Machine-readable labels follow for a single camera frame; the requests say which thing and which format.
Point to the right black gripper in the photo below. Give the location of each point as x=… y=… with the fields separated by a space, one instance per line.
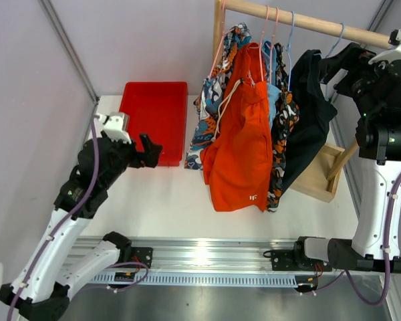
x=356 y=60

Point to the light blue shorts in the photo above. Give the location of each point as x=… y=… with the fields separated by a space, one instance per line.
x=273 y=92

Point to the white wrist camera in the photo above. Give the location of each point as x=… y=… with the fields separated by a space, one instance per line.
x=395 y=37
x=115 y=126

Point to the wooden clothes rack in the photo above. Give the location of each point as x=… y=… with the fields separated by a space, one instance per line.
x=263 y=120

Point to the camouflage orange grey shorts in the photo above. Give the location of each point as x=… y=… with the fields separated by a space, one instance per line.
x=287 y=116

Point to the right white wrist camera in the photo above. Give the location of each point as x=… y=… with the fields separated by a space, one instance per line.
x=395 y=37

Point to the blue orange patterned shorts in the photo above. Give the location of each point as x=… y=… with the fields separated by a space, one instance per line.
x=211 y=95

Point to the blue wire hanger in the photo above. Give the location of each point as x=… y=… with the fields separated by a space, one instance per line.
x=330 y=56
x=288 y=50

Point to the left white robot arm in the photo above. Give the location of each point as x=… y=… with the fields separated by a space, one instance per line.
x=44 y=289

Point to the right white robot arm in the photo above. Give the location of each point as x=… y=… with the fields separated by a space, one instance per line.
x=374 y=247

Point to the black shorts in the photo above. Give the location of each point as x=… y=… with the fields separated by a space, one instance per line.
x=310 y=133

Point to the red plastic bin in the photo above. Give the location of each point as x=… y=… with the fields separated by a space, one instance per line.
x=159 y=110

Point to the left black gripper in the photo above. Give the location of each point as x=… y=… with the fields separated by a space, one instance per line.
x=151 y=150

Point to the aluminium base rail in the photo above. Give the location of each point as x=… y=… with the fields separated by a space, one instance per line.
x=216 y=262

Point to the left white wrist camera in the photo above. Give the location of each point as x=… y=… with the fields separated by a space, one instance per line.
x=115 y=126

